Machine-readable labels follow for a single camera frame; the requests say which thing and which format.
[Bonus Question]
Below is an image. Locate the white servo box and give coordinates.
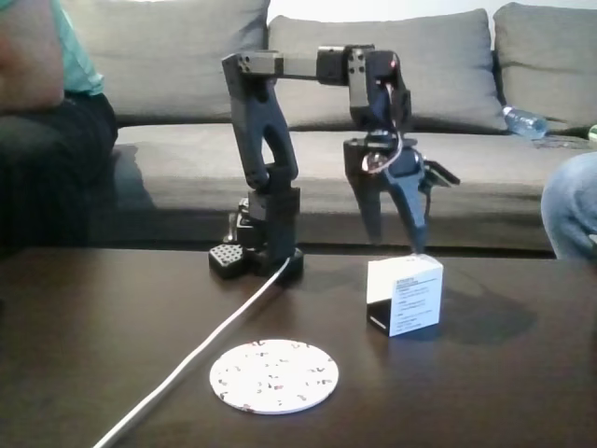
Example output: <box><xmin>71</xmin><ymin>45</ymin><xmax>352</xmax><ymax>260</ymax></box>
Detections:
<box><xmin>366</xmin><ymin>254</ymin><xmax>444</xmax><ymax>338</ymax></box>

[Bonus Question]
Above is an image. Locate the grey fabric sofa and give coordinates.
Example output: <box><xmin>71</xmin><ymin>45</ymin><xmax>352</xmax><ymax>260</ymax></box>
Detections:
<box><xmin>60</xmin><ymin>0</ymin><xmax>597</xmax><ymax>259</ymax></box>

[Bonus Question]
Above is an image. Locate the grey sofa back cushion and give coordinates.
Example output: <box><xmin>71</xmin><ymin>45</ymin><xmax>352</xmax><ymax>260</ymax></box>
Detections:
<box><xmin>263</xmin><ymin>7</ymin><xmax>514</xmax><ymax>134</ymax></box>
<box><xmin>60</xmin><ymin>0</ymin><xmax>271</xmax><ymax>126</ymax></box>
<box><xmin>493</xmin><ymin>2</ymin><xmax>597</xmax><ymax>134</ymax></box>

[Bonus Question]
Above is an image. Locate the clear plastic water bottle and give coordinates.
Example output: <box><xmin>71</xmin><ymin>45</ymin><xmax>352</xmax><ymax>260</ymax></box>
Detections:
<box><xmin>501</xmin><ymin>105</ymin><xmax>549</xmax><ymax>140</ymax></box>

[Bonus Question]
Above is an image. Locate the black table clamp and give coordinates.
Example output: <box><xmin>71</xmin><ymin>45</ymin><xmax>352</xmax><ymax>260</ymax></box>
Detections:
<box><xmin>208</xmin><ymin>198</ymin><xmax>253</xmax><ymax>280</ymax></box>

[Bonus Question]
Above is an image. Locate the flat magazine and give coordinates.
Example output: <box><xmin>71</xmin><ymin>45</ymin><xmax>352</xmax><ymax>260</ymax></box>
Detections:
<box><xmin>531</xmin><ymin>134</ymin><xmax>591</xmax><ymax>150</ymax></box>

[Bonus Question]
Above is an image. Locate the round cartoon mouse print coaster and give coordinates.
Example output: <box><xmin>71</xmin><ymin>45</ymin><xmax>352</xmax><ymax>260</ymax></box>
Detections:
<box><xmin>209</xmin><ymin>338</ymin><xmax>340</xmax><ymax>415</ymax></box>

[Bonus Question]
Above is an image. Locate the black camera cable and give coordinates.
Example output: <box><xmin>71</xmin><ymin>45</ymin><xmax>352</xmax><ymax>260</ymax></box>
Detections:
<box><xmin>421</xmin><ymin>184</ymin><xmax>434</xmax><ymax>226</ymax></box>

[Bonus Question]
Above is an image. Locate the red and white servo wire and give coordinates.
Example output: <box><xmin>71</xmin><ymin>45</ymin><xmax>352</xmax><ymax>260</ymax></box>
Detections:
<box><xmin>361</xmin><ymin>78</ymin><xmax>412</xmax><ymax>176</ymax></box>

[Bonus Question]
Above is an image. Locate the black oval gripper camera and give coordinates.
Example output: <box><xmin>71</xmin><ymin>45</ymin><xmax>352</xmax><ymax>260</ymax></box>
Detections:
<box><xmin>419</xmin><ymin>161</ymin><xmax>462</xmax><ymax>192</ymax></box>

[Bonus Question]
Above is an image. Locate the white power cable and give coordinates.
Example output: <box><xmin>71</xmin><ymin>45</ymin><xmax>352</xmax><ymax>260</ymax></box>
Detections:
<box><xmin>90</xmin><ymin>259</ymin><xmax>293</xmax><ymax>448</ymax></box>

